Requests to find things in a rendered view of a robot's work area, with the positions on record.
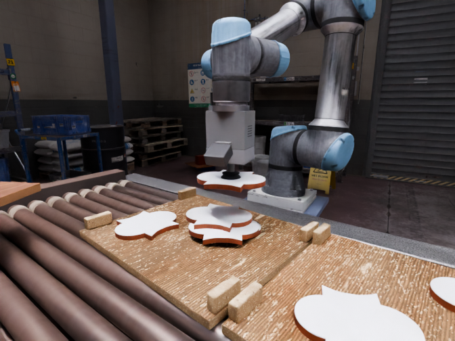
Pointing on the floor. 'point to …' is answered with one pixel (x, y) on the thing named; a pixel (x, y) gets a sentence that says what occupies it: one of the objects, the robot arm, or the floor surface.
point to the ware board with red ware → (200, 164)
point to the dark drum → (114, 152)
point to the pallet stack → (154, 139)
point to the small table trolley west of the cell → (57, 148)
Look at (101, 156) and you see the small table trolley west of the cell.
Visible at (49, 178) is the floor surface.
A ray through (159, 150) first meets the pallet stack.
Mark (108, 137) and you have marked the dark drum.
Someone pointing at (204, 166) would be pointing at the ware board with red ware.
